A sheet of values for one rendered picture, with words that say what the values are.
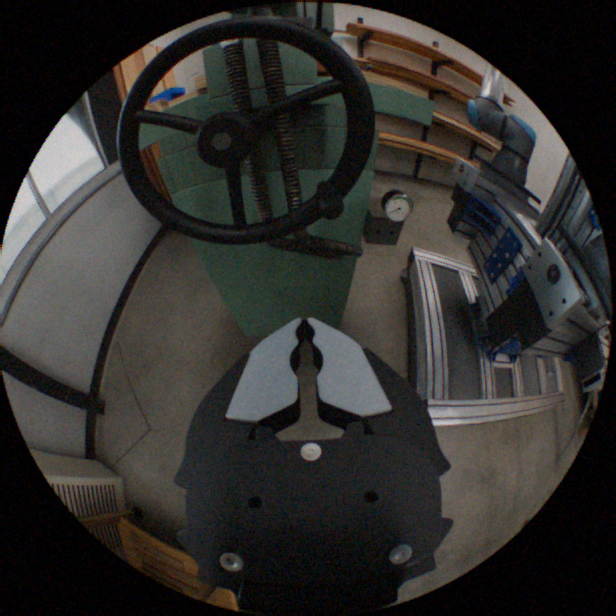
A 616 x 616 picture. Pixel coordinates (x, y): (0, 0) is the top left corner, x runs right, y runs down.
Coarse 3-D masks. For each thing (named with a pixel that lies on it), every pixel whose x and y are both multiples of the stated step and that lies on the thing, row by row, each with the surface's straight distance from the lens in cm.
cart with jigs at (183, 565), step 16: (112, 512) 127; (128, 512) 130; (128, 528) 125; (128, 544) 135; (144, 544) 118; (160, 544) 111; (144, 560) 129; (160, 560) 121; (176, 560) 109; (192, 560) 104; (160, 576) 130; (176, 576) 119; (192, 576) 111; (192, 592) 124; (208, 592) 86; (224, 592) 113
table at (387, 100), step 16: (320, 80) 40; (224, 96) 32; (256, 96) 30; (336, 96) 40; (384, 96) 43; (400, 96) 44; (416, 96) 45; (176, 112) 45; (192, 112) 43; (208, 112) 32; (384, 112) 42; (400, 112) 44; (416, 112) 45; (432, 112) 47; (144, 128) 49; (160, 128) 47; (144, 144) 50
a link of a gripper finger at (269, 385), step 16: (272, 336) 11; (288, 336) 11; (256, 352) 10; (272, 352) 10; (288, 352) 10; (256, 368) 9; (272, 368) 9; (288, 368) 9; (240, 384) 9; (256, 384) 9; (272, 384) 8; (288, 384) 8; (240, 400) 8; (256, 400) 8; (272, 400) 8; (288, 400) 8; (240, 416) 8; (256, 416) 8; (272, 416) 8; (288, 416) 8
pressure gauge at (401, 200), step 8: (392, 192) 42; (400, 192) 42; (384, 200) 41; (392, 200) 40; (400, 200) 41; (408, 200) 42; (384, 208) 41; (392, 208) 41; (408, 208) 43; (392, 216) 42; (400, 216) 43; (408, 216) 44
